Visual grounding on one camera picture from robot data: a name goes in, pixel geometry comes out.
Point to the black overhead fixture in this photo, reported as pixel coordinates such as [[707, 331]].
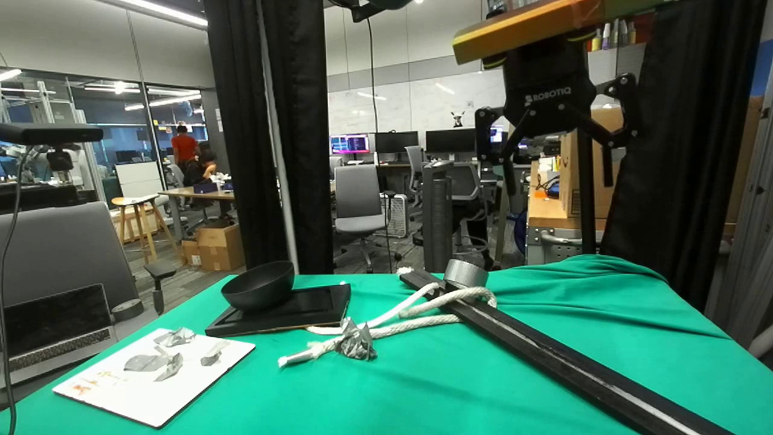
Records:
[[369, 9]]

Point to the monitor with colourful screen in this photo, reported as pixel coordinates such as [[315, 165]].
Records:
[[351, 145]]

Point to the black cylinder post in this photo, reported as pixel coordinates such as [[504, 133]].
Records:
[[438, 219]]

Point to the black vertical stand pole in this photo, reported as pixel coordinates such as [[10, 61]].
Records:
[[587, 202]]

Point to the black stereo camera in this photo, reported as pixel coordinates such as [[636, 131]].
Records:
[[49, 133]]

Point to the workbench cabinet with wooden top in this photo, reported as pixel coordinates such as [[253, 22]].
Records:
[[550, 209]]

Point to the dark computer monitor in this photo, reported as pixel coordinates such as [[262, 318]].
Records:
[[396, 143], [449, 141]]

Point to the dark office chair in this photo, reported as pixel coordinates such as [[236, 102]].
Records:
[[472, 195]]

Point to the person in red shirt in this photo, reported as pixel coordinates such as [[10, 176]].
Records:
[[184, 148]]

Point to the cluster of small bottles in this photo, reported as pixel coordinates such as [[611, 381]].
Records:
[[614, 34]]

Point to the white board panel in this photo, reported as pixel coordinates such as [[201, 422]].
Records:
[[139, 180]]

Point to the grey office chair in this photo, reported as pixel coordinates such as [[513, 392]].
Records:
[[357, 195]]

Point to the grey laptop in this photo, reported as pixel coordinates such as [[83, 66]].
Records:
[[56, 322]]

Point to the black bowl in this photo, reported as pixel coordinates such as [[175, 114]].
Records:
[[257, 288]]

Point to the white computer tower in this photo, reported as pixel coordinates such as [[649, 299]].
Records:
[[398, 217]]

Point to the large cardboard box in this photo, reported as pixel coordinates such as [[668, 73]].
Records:
[[212, 257]]

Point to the white printed booklet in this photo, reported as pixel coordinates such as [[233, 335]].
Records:
[[152, 388]]

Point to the grey masking tape roll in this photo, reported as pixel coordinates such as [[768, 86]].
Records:
[[467, 277]]

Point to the black low stool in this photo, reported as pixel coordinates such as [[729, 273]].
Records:
[[160, 271]]

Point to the wooden stool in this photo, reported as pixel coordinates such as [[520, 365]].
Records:
[[134, 200]]

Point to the wooden desk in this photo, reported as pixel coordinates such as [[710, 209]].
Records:
[[201, 195]]

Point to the long black bar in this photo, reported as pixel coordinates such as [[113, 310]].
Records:
[[562, 363]]

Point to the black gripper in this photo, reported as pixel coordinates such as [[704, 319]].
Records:
[[547, 89]]

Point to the small cardboard box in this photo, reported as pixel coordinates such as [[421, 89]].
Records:
[[217, 236]]

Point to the crumpled silver foil piece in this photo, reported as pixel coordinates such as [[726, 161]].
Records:
[[357, 345]]

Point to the green tablecloth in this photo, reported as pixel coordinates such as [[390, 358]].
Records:
[[483, 388]]

